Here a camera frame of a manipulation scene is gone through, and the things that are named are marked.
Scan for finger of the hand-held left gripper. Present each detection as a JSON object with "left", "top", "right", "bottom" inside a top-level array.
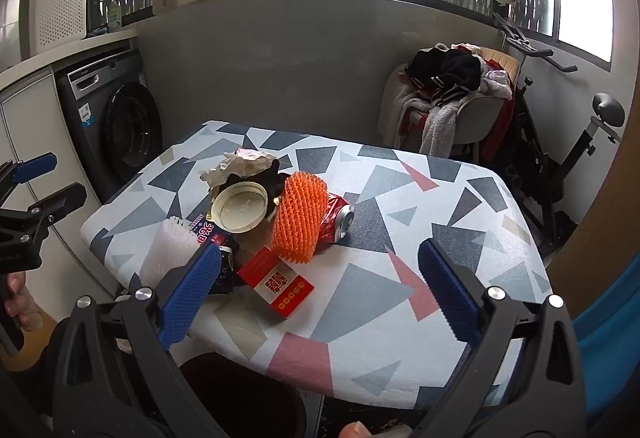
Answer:
[
  {"left": 0, "top": 183, "right": 89, "bottom": 239},
  {"left": 0, "top": 154, "right": 58, "bottom": 199}
]

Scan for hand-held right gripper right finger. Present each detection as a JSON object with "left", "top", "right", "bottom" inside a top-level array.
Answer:
[{"left": 417, "top": 239, "right": 588, "bottom": 438}]

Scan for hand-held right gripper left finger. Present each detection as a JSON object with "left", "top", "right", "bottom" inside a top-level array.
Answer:
[{"left": 52, "top": 243, "right": 226, "bottom": 438}]

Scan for dark brown trash bin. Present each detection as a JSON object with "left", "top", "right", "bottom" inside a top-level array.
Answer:
[{"left": 177, "top": 352, "right": 326, "bottom": 438}]

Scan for person's left hand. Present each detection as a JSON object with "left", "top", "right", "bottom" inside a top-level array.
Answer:
[{"left": 4, "top": 275, "right": 43, "bottom": 334}]

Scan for person's right hand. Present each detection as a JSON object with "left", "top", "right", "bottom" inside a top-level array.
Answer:
[{"left": 339, "top": 420, "right": 413, "bottom": 438}]

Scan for black can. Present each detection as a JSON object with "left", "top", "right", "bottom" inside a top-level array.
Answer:
[{"left": 207, "top": 243, "right": 241, "bottom": 295}]

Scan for white foam fruit net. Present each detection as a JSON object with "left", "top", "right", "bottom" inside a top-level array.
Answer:
[{"left": 140, "top": 216, "right": 201, "bottom": 286}]

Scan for blue red snack packet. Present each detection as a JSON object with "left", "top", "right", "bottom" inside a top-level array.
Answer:
[{"left": 187, "top": 213, "right": 233, "bottom": 249}]

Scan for red cardboard box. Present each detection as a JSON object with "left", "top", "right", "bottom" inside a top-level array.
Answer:
[{"left": 236, "top": 247, "right": 316, "bottom": 319}]

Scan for cream plastic lid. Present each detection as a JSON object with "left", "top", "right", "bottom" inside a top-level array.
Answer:
[{"left": 210, "top": 182, "right": 269, "bottom": 233}]

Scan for grey washing machine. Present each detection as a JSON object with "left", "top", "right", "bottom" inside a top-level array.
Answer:
[{"left": 54, "top": 48, "right": 166, "bottom": 203}]

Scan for orange foam fruit net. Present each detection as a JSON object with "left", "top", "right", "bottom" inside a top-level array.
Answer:
[{"left": 271, "top": 171, "right": 329, "bottom": 265}]

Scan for crushed red can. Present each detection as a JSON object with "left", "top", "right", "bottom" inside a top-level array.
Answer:
[{"left": 317, "top": 193, "right": 356, "bottom": 243}]

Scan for person's black pants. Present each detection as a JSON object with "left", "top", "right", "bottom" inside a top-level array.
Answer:
[{"left": 0, "top": 315, "right": 68, "bottom": 438}]

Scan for crumpled white plastic bag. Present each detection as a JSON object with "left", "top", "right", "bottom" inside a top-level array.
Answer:
[{"left": 200, "top": 149, "right": 275, "bottom": 189}]

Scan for black glove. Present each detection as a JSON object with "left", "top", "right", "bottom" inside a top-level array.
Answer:
[{"left": 225, "top": 163, "right": 293, "bottom": 219}]

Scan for black exercise bike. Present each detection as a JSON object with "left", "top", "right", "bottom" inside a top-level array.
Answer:
[{"left": 492, "top": 10, "right": 626, "bottom": 253}]

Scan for white perforated plastic basket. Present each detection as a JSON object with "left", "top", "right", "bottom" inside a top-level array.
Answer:
[{"left": 19, "top": 0, "right": 91, "bottom": 59}]

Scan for wooden panel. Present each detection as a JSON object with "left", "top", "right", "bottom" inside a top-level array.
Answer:
[{"left": 547, "top": 118, "right": 640, "bottom": 319}]

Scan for blue bag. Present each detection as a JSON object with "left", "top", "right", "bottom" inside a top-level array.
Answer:
[{"left": 570, "top": 253, "right": 640, "bottom": 424}]

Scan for red garment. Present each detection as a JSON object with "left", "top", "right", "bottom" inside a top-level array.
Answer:
[{"left": 482, "top": 98, "right": 517, "bottom": 159}]

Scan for beige chair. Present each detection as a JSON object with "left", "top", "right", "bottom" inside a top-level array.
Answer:
[{"left": 380, "top": 48, "right": 523, "bottom": 163}]

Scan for pink white garment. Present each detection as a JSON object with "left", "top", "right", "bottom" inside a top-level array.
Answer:
[{"left": 479, "top": 66, "right": 514, "bottom": 101}]

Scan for black striped garment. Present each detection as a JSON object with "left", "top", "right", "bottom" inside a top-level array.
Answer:
[{"left": 406, "top": 48, "right": 485, "bottom": 107}]

